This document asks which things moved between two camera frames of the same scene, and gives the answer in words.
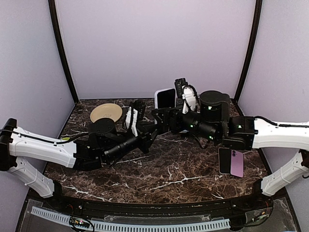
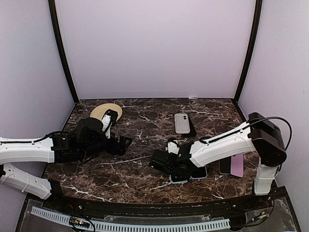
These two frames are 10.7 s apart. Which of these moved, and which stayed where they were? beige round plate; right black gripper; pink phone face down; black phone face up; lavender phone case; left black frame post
Moved: lavender phone case; right black gripper
Stayed: left black frame post; black phone face up; beige round plate; pink phone face down
